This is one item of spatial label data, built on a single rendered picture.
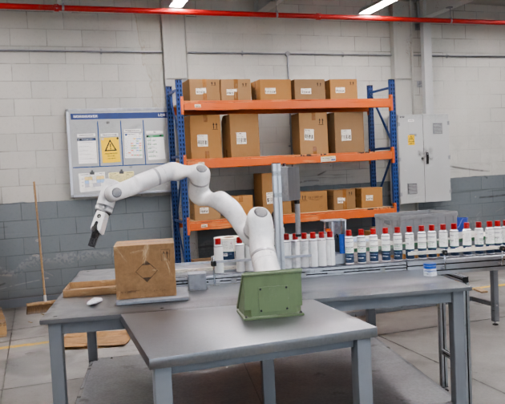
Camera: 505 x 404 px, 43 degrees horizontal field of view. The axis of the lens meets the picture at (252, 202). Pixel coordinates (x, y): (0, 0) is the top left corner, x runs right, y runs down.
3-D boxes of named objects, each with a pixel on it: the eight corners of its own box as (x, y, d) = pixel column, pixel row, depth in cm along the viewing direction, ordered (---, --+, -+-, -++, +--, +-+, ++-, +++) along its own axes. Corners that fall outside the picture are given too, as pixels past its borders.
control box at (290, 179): (300, 199, 368) (299, 166, 367) (288, 200, 353) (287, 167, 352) (284, 199, 373) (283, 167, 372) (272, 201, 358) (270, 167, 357)
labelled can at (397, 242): (401, 260, 386) (399, 226, 385) (404, 260, 381) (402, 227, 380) (392, 260, 385) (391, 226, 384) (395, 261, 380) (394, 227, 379)
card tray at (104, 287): (123, 285, 373) (122, 278, 373) (119, 293, 347) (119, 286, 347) (70, 288, 369) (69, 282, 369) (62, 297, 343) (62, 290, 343)
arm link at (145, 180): (168, 183, 313) (113, 204, 298) (155, 185, 327) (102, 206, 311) (162, 165, 312) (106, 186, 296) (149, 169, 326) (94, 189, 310)
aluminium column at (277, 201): (284, 281, 361) (279, 163, 357) (285, 282, 356) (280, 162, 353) (276, 281, 360) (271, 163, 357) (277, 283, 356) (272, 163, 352)
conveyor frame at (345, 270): (401, 267, 389) (400, 259, 389) (407, 270, 378) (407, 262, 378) (125, 287, 366) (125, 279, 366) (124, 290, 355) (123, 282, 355)
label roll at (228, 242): (232, 261, 413) (232, 239, 412) (208, 260, 424) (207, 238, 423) (250, 256, 430) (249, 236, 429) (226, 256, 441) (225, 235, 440)
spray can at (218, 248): (223, 272, 371) (221, 237, 370) (224, 273, 366) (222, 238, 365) (214, 272, 370) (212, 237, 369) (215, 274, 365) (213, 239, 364)
